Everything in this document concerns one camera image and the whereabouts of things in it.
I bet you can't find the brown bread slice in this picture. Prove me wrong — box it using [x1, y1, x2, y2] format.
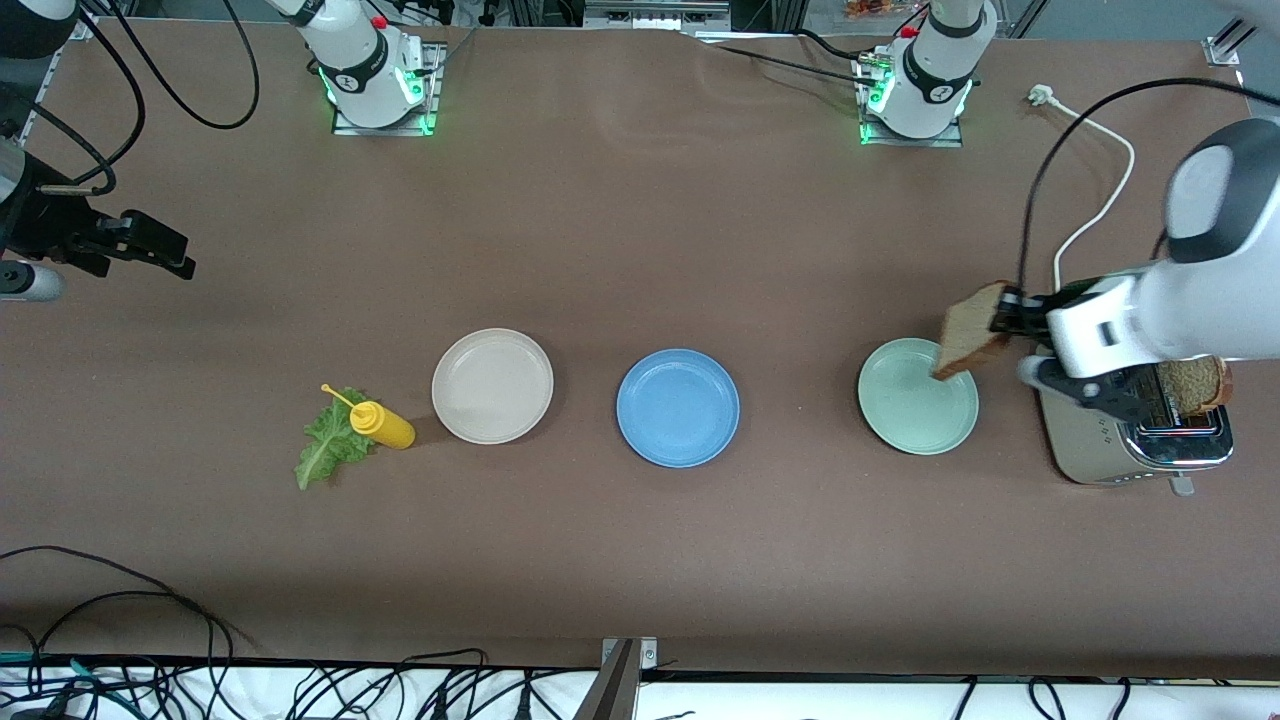
[932, 281, 1013, 382]
[1158, 355, 1234, 419]

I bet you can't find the green lettuce leaf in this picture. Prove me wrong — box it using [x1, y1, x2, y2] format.
[294, 387, 379, 491]

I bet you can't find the yellow mustard squeeze bottle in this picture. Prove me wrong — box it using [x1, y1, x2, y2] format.
[320, 383, 417, 451]

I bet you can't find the light green plate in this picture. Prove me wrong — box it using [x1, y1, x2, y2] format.
[857, 337, 980, 457]

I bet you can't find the blue plate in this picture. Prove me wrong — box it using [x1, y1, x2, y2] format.
[615, 348, 742, 469]

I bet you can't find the beige plate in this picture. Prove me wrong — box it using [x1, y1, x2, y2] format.
[431, 328, 555, 446]

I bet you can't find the beige chrome toaster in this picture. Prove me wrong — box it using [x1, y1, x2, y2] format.
[1036, 340, 1235, 498]

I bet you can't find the aluminium corner profile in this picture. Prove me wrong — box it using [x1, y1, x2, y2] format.
[1203, 0, 1280, 69]

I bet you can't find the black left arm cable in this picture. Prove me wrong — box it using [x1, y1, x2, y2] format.
[1016, 76, 1280, 293]

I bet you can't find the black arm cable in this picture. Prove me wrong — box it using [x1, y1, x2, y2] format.
[20, 0, 261, 201]
[1016, 76, 1280, 293]

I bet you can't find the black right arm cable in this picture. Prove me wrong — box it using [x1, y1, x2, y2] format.
[20, 0, 261, 201]

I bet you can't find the aluminium table edge rail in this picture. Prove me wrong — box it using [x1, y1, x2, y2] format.
[20, 15, 96, 151]

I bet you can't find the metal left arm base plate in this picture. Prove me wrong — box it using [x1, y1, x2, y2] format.
[858, 55, 966, 148]

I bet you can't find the white toaster power cord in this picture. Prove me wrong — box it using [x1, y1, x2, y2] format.
[1028, 84, 1137, 291]

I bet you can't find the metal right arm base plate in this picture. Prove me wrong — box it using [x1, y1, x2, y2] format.
[332, 42, 442, 137]

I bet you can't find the black cable loop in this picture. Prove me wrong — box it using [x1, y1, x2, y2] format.
[0, 545, 256, 666]

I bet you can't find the thin black base cable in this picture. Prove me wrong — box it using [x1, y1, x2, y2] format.
[700, 30, 881, 87]

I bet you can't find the aluminium frame block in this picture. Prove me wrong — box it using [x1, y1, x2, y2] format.
[583, 0, 733, 33]

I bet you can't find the aluminium profile post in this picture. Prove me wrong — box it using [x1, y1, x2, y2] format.
[573, 637, 659, 720]

